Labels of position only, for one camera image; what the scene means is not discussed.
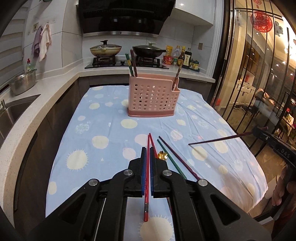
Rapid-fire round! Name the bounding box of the gold flower spoon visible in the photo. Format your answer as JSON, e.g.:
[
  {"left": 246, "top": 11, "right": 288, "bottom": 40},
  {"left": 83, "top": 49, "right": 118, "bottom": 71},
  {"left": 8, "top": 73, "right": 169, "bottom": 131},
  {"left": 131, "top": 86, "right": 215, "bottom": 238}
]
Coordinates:
[{"left": 158, "top": 151, "right": 168, "bottom": 161}]

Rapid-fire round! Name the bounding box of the bright red chopstick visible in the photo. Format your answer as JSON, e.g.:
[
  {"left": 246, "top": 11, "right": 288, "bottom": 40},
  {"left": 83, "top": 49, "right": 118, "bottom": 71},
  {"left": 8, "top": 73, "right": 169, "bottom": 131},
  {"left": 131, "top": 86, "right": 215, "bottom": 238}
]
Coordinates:
[
  {"left": 149, "top": 133, "right": 158, "bottom": 158},
  {"left": 144, "top": 135, "right": 150, "bottom": 222}
]

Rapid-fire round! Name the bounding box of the green chopstick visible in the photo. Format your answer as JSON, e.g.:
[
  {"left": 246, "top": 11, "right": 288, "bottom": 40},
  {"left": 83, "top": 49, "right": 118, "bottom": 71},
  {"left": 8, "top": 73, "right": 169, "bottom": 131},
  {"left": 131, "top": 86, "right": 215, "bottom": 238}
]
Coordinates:
[
  {"left": 157, "top": 139, "right": 187, "bottom": 180},
  {"left": 125, "top": 53, "right": 134, "bottom": 77}
]

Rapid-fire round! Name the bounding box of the maroon chopstick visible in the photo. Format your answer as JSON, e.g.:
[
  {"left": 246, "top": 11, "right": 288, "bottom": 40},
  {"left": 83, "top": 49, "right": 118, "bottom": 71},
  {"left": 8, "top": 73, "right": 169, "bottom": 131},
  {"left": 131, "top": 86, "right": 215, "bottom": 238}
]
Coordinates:
[
  {"left": 171, "top": 65, "right": 182, "bottom": 91},
  {"left": 188, "top": 126, "right": 268, "bottom": 146}
]

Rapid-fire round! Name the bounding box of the dark red chopstick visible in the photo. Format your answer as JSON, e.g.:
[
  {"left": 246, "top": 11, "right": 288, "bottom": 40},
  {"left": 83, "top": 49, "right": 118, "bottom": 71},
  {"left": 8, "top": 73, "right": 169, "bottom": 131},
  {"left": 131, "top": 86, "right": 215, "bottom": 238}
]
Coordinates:
[{"left": 159, "top": 136, "right": 200, "bottom": 180}]

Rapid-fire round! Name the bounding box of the brown chopstick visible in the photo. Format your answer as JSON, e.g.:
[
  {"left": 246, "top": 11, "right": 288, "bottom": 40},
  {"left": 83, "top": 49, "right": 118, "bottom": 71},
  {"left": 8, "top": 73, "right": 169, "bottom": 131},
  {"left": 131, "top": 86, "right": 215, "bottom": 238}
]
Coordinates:
[{"left": 130, "top": 49, "right": 138, "bottom": 77}]

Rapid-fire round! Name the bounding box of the person's right hand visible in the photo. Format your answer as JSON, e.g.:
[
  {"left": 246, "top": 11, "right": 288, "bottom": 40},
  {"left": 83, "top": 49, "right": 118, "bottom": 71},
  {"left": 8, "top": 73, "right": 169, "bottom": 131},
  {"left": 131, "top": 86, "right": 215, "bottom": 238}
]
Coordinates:
[{"left": 272, "top": 167, "right": 295, "bottom": 211}]

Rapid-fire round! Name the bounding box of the blue patterned tablecloth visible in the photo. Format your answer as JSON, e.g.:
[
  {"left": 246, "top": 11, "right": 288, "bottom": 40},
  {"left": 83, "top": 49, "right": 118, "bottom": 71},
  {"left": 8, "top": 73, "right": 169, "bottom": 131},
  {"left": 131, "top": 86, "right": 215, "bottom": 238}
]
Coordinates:
[{"left": 45, "top": 86, "right": 269, "bottom": 241}]

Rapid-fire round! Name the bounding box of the pink perforated utensil holder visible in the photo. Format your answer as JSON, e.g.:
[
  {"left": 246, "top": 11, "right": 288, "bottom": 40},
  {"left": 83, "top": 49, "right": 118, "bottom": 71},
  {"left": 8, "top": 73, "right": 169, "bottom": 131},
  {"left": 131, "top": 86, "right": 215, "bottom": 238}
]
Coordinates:
[{"left": 127, "top": 73, "right": 180, "bottom": 118}]

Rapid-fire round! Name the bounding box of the black gas stove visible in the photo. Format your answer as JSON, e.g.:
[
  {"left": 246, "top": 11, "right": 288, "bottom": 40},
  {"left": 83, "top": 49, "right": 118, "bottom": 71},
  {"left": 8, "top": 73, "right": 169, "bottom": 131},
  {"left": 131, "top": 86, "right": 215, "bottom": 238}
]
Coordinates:
[{"left": 85, "top": 56, "right": 169, "bottom": 69}]

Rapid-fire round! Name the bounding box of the red instant noodle cup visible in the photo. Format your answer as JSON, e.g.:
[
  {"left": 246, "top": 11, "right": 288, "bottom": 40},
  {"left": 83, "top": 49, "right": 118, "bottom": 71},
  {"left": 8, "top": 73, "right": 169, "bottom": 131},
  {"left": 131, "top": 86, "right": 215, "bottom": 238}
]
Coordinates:
[{"left": 163, "top": 55, "right": 174, "bottom": 65}]

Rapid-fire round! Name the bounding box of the small green jar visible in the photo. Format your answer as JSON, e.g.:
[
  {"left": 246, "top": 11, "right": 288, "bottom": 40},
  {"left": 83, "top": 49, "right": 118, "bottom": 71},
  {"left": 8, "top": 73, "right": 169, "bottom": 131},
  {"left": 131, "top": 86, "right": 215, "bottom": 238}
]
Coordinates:
[{"left": 173, "top": 57, "right": 178, "bottom": 66}]

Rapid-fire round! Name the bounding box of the soy sauce bottle yellow cap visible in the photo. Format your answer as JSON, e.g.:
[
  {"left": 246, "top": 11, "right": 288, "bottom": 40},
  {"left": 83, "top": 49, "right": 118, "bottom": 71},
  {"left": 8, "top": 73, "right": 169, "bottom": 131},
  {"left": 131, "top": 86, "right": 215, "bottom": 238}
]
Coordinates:
[{"left": 177, "top": 46, "right": 186, "bottom": 67}]

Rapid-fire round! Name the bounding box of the small condiment jars tray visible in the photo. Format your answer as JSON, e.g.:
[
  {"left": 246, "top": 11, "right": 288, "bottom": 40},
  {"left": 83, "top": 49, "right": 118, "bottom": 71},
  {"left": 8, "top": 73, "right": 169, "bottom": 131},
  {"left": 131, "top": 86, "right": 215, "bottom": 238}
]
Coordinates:
[{"left": 189, "top": 59, "right": 200, "bottom": 72}]

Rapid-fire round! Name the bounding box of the black wok with lid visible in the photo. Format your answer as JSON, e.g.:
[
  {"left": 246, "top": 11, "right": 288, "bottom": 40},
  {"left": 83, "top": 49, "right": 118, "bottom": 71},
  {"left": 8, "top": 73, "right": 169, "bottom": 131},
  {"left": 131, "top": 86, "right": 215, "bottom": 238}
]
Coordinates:
[{"left": 132, "top": 45, "right": 166, "bottom": 58}]

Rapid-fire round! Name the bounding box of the yellow seasoning packet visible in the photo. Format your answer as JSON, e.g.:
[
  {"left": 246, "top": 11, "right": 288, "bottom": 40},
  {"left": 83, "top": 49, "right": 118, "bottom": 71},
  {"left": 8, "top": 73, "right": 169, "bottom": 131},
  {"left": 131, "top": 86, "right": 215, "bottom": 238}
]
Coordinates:
[{"left": 166, "top": 45, "right": 173, "bottom": 56}]

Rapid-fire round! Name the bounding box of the beige frying pan with lid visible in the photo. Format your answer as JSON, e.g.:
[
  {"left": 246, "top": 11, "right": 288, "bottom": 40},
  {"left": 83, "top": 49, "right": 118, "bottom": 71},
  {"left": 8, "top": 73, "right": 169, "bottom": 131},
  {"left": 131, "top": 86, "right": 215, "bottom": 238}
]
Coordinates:
[{"left": 90, "top": 40, "right": 122, "bottom": 58}]

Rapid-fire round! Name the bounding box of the dark vinegar bottle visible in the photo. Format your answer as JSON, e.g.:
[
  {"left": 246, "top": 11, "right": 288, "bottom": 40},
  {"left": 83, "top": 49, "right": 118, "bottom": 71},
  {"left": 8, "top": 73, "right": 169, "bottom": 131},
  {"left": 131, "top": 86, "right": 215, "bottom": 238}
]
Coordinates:
[{"left": 182, "top": 48, "right": 192, "bottom": 69}]

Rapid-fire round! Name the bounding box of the clear plastic bottle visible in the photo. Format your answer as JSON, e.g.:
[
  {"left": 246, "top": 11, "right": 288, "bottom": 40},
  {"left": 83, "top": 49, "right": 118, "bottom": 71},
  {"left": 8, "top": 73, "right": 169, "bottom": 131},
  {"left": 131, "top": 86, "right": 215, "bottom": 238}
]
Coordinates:
[{"left": 173, "top": 45, "right": 181, "bottom": 58}]

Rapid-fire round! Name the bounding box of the red paper window decoration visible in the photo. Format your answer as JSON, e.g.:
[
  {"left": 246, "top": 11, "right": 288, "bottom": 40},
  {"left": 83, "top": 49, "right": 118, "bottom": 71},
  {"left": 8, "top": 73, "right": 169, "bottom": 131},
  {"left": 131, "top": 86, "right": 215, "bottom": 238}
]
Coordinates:
[{"left": 250, "top": 11, "right": 273, "bottom": 33}]

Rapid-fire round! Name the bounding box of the stainless steel sink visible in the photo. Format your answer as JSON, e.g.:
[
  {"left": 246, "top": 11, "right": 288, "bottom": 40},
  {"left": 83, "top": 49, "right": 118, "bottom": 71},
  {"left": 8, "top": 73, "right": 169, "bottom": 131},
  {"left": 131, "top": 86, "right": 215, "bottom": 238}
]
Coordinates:
[{"left": 0, "top": 94, "right": 40, "bottom": 146}]

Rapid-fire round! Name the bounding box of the stainless steel pot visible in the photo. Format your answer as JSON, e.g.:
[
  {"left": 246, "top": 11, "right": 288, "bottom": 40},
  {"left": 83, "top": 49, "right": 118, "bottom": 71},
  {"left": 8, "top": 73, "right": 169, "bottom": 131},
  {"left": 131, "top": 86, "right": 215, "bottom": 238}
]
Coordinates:
[{"left": 9, "top": 69, "right": 37, "bottom": 96}]

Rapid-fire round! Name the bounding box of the chrome sink faucet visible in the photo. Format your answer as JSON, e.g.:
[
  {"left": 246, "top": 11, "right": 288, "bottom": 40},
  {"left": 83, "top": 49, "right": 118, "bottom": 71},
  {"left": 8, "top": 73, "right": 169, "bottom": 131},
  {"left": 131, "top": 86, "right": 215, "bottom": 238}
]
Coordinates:
[{"left": 1, "top": 99, "right": 7, "bottom": 111}]

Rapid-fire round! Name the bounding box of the green dish soap bottle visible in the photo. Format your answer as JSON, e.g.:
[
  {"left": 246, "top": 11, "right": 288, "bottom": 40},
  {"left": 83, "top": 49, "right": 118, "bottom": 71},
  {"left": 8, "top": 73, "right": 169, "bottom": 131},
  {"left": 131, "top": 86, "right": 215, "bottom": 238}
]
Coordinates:
[{"left": 26, "top": 58, "right": 35, "bottom": 72}]

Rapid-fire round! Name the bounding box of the black range hood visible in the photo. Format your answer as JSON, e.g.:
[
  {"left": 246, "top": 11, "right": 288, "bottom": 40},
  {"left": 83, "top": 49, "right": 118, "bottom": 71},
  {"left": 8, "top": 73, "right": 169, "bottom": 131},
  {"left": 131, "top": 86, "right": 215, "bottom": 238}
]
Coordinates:
[{"left": 77, "top": 1, "right": 175, "bottom": 36}]

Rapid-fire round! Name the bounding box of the purple hanging cloth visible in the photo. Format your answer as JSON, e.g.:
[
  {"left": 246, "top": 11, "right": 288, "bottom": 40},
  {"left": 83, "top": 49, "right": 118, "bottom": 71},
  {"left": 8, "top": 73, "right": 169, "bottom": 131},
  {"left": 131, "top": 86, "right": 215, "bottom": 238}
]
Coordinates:
[{"left": 31, "top": 26, "right": 43, "bottom": 59}]

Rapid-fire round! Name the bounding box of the white hanging towel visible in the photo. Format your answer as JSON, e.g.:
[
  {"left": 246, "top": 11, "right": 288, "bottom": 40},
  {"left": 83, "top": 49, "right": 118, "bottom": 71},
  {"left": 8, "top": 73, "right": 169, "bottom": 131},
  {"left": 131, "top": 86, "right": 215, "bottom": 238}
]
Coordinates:
[{"left": 39, "top": 23, "right": 52, "bottom": 62}]

